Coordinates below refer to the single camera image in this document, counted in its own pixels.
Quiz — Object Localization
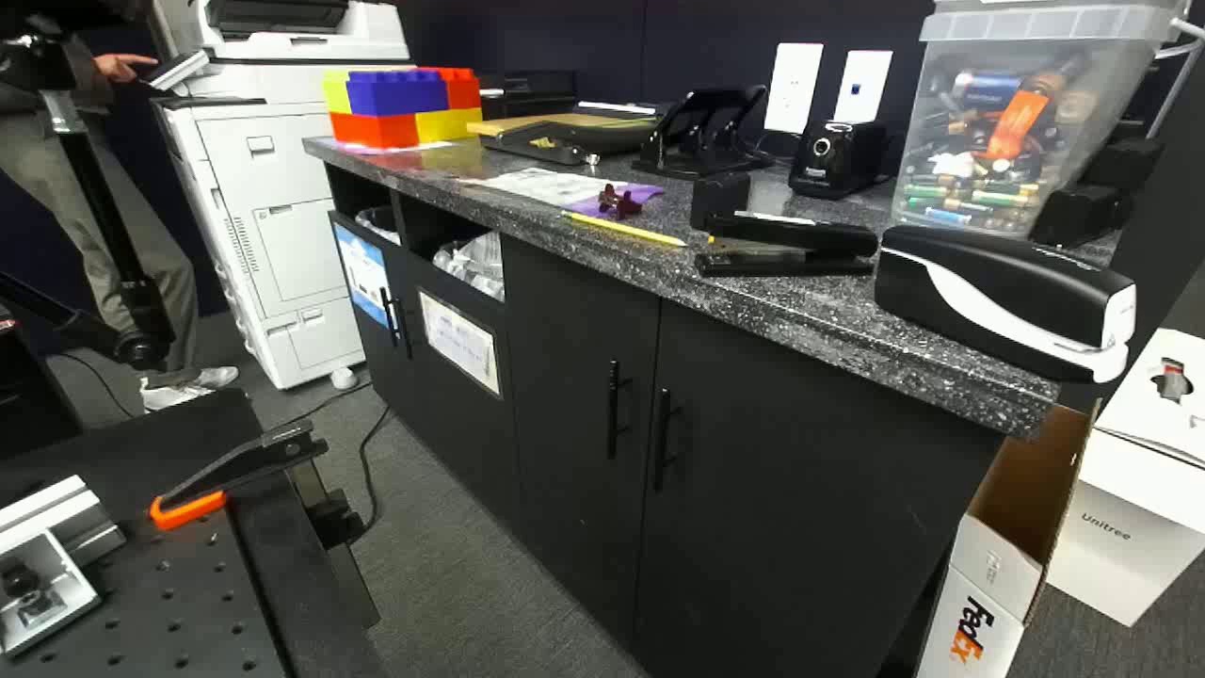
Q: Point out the bystander hand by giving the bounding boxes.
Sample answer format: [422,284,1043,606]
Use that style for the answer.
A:
[92,50,166,90]

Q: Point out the black bar door handle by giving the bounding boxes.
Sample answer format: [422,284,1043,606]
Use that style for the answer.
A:
[649,384,677,497]
[604,358,628,463]

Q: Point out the black cabinet door wide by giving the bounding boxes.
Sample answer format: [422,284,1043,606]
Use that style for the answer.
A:
[634,299,1008,678]

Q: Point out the black cabinet door narrow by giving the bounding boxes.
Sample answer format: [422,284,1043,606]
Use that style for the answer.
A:
[502,235,662,646]

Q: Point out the person in grey trousers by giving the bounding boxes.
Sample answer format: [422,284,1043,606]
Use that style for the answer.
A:
[0,9,208,378]

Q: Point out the white office printer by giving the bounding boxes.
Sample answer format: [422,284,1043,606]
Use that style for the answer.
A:
[146,0,419,397]

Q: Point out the small yellow-green toy brick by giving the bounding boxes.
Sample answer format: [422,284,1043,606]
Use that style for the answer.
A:
[321,69,357,118]

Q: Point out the long red toy brick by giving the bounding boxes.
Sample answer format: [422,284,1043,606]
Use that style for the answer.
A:
[329,110,422,150]

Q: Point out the blue toy brick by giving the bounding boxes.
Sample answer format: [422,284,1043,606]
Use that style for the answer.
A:
[343,69,451,119]

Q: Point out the black drawer blue label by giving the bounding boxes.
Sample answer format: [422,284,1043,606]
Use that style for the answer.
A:
[329,210,419,417]

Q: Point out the white shoe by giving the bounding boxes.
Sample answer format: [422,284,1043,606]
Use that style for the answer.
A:
[134,361,244,417]

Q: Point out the yellow toy brick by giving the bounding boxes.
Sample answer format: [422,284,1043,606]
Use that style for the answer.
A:
[409,104,488,148]

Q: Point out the small red toy brick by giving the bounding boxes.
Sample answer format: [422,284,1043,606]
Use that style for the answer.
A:
[437,65,487,112]

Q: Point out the crumpled clear plastic bags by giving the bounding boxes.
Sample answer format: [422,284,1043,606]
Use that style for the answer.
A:
[431,231,507,306]

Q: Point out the black flat tray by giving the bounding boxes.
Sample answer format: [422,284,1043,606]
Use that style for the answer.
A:
[477,71,585,125]

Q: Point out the white printed paper sheet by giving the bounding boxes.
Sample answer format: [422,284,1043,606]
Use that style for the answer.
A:
[459,163,615,210]

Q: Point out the paper cutter yellow board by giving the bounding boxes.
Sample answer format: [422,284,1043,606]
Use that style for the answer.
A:
[471,104,662,169]

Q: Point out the black drawer white label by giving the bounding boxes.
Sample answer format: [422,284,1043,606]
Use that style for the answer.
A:
[407,250,521,531]

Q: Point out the yellow pencil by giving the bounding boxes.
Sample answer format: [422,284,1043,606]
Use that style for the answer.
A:
[557,206,693,252]

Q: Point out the purple paper sheet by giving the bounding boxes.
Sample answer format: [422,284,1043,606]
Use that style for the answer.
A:
[567,176,668,225]

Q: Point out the black hole punch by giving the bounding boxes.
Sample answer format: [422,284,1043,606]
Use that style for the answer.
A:
[628,81,777,179]

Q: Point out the small black box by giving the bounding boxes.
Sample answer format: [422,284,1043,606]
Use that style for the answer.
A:
[684,169,756,235]

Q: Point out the black electric pencil sharpener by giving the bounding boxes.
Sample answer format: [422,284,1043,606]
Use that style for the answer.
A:
[783,118,890,204]

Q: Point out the clear plastic bin of markers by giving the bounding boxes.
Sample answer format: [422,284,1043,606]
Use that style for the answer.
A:
[890,0,1186,245]

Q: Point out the black white electric stapler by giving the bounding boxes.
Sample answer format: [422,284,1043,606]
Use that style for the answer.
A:
[869,223,1145,393]

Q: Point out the black desk device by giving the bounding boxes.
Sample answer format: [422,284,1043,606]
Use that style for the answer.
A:
[1024,133,1167,252]

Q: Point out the FedEx cardboard box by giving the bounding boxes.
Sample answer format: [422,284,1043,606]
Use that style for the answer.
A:
[911,404,1095,678]

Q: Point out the white box penguin print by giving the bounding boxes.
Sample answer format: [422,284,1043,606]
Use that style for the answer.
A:
[1043,325,1205,629]

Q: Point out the black cabinet frame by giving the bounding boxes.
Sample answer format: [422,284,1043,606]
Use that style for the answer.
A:
[325,158,1008,678]

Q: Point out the black clamp orange handle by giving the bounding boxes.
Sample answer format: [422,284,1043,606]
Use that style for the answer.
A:
[143,420,333,537]

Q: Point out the black floor cable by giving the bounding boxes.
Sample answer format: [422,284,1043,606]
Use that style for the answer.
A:
[282,384,400,547]

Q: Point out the aluminium mounting bracket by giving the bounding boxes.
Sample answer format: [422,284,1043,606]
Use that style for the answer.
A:
[0,471,131,663]

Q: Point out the large white wall plate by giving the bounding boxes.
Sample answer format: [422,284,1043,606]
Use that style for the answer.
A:
[759,37,827,140]

